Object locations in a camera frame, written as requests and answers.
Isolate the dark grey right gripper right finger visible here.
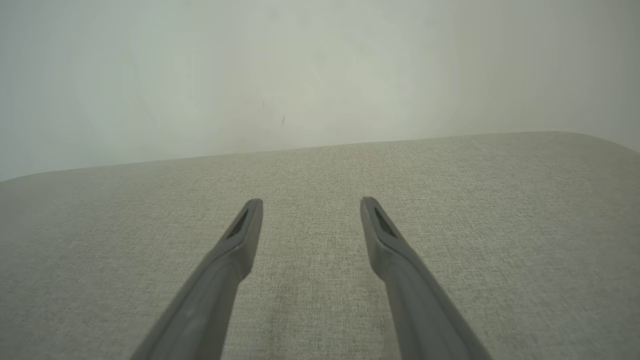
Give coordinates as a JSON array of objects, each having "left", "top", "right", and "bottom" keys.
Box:
[{"left": 360, "top": 196, "right": 493, "bottom": 360}]

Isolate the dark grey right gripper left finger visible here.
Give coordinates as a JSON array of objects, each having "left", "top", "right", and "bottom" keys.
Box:
[{"left": 131, "top": 198, "right": 264, "bottom": 360}]

